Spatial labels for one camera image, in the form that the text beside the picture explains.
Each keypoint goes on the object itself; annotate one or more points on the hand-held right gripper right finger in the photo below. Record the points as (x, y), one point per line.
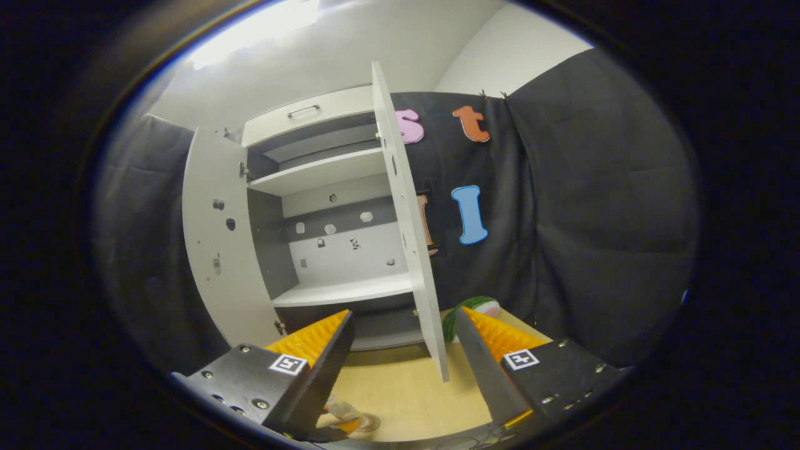
(487, 375)

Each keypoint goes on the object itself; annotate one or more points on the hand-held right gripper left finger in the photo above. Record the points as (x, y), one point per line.
(325, 375)

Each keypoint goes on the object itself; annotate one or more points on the clear bottle with orange label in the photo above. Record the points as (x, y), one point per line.
(345, 412)

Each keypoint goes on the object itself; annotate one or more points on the round brown coaster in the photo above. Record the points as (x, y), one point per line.
(373, 424)

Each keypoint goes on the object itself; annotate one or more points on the white cabinet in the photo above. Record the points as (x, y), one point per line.
(369, 256)

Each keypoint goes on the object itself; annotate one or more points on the white cabinet door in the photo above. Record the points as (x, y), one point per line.
(212, 175)
(406, 206)

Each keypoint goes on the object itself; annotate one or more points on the white cabinet shelf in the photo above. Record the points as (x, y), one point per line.
(319, 172)
(344, 290)

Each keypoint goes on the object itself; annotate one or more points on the white cabinet drawer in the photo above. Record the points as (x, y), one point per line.
(337, 106)

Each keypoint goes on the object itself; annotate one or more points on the green striped watermelon toy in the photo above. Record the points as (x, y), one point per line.
(465, 308)

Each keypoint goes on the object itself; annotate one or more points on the black backdrop cloth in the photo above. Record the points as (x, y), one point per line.
(594, 219)

